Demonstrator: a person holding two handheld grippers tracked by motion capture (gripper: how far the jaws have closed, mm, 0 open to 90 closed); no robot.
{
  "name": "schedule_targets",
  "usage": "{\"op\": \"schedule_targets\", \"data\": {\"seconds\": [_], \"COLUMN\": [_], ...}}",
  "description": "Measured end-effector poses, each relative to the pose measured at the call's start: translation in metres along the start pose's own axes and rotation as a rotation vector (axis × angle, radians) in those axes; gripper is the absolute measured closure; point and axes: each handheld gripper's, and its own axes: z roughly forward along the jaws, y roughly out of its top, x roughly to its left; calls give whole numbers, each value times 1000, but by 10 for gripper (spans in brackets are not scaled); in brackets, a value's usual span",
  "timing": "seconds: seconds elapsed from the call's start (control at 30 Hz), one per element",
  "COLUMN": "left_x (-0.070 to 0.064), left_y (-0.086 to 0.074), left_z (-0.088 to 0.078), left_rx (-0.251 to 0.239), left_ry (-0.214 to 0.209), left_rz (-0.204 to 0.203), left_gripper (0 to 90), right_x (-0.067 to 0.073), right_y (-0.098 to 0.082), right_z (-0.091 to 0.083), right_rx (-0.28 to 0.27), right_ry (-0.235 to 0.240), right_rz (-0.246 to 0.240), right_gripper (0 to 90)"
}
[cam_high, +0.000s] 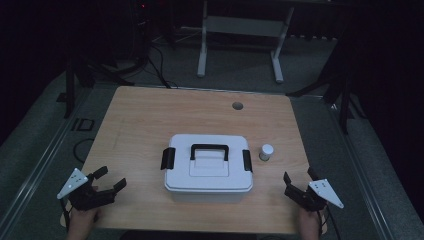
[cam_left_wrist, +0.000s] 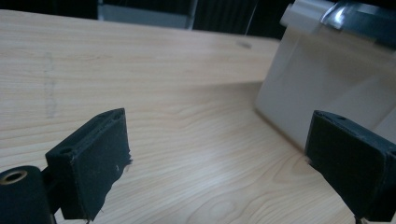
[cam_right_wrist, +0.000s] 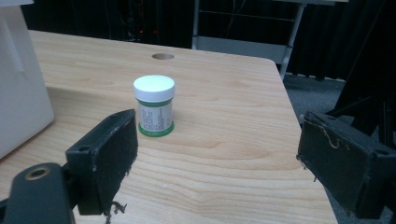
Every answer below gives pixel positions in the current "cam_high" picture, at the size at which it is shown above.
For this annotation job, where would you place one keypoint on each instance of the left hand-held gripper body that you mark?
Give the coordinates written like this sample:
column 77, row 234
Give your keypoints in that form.
column 90, row 196

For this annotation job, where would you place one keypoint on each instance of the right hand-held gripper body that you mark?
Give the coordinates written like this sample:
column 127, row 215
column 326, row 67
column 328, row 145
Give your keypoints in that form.
column 306, row 200

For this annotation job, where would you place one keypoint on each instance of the small white bottle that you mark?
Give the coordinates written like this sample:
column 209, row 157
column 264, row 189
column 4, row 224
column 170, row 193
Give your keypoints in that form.
column 266, row 151

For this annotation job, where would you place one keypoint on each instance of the white plastic storage box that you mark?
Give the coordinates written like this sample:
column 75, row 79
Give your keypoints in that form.
column 208, row 197

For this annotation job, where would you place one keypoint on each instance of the person's right hand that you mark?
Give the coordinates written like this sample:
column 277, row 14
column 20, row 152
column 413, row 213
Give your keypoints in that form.
column 310, row 225

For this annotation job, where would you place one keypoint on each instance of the person's left hand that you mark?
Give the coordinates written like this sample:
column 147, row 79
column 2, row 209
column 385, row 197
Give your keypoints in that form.
column 81, row 223

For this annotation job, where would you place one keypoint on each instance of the black metal stand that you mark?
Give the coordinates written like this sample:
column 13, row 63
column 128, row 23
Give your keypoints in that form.
column 70, row 93
column 343, row 100

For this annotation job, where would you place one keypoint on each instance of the white metal table frame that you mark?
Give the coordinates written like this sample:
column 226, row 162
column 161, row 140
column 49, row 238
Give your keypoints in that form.
column 245, row 26

